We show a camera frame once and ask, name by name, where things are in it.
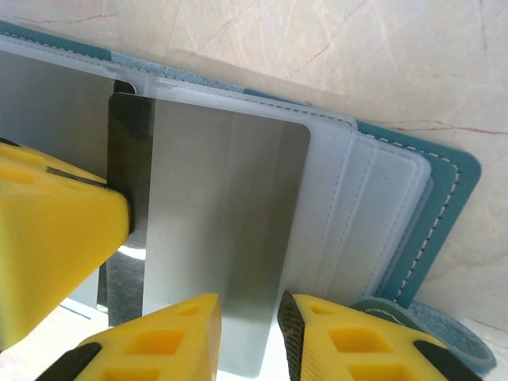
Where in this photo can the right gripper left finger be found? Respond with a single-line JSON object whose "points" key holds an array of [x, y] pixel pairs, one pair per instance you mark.
{"points": [[158, 345]]}

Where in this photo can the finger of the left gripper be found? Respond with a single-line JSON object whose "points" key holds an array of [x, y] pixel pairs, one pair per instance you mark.
{"points": [[59, 246], [39, 158]]}

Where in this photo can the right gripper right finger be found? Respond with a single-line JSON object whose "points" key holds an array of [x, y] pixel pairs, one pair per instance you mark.
{"points": [[357, 349]]}

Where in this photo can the silver VIP card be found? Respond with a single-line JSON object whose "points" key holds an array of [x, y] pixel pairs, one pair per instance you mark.
{"points": [[222, 198]]}

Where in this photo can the teal leather card holder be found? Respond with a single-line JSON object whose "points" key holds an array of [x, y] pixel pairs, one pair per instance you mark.
{"points": [[448, 190]]}

